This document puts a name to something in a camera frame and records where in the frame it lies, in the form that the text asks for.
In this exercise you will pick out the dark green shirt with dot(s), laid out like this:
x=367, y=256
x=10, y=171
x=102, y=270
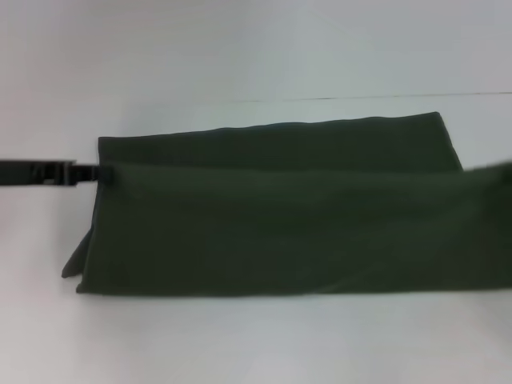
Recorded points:
x=280, y=224

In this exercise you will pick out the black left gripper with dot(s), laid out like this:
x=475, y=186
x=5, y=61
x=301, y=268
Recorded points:
x=32, y=173

